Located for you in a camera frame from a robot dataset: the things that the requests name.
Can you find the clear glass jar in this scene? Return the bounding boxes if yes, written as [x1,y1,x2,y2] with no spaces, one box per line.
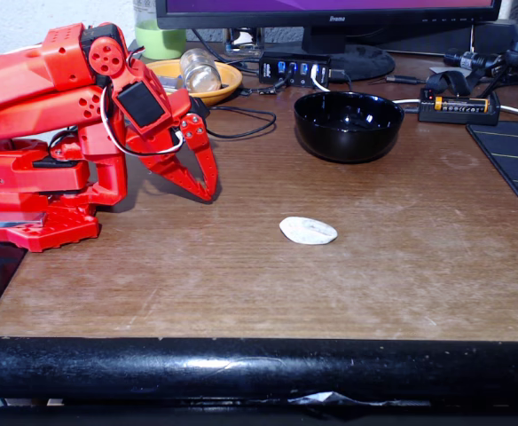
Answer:
[179,47,223,94]

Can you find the yellow ceramic dish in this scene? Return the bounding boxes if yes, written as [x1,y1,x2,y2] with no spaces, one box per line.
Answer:
[145,59,244,107]

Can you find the green clear bottle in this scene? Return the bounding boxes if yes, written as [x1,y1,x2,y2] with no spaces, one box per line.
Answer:
[133,0,187,61]

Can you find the black usb hub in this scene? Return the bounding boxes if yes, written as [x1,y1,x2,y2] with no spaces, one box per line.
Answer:
[258,51,332,89]

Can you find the black glossy bowl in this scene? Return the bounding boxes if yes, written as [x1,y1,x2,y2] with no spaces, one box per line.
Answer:
[293,91,405,164]

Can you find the metal clamp bar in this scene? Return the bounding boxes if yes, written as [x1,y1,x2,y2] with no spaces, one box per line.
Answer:
[0,211,47,230]

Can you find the black computer monitor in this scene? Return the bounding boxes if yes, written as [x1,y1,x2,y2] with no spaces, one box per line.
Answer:
[155,0,503,83]

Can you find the black battery charger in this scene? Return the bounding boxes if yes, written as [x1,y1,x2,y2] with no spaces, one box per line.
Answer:
[417,87,502,126]

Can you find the yellow black battery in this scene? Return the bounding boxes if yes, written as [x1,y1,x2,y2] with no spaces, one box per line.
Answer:
[434,96,490,112]

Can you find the black flashlight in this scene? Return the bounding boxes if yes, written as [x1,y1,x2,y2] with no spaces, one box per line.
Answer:
[443,48,505,73]

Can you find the black mat with yellow lines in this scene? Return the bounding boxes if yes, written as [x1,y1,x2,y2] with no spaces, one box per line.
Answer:
[466,120,518,227]

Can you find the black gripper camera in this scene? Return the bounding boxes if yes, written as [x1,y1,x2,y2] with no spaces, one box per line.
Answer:
[190,95,210,119]

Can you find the white arm wire loop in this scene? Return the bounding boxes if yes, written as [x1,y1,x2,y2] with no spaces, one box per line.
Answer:
[100,86,185,157]

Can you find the black camera cable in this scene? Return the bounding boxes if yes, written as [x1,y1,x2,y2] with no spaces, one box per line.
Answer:
[205,105,278,139]

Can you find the black plug cable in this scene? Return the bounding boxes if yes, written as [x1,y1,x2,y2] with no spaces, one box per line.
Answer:
[367,74,427,86]

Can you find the black strap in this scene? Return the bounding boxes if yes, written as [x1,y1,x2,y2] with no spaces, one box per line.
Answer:
[426,69,474,97]

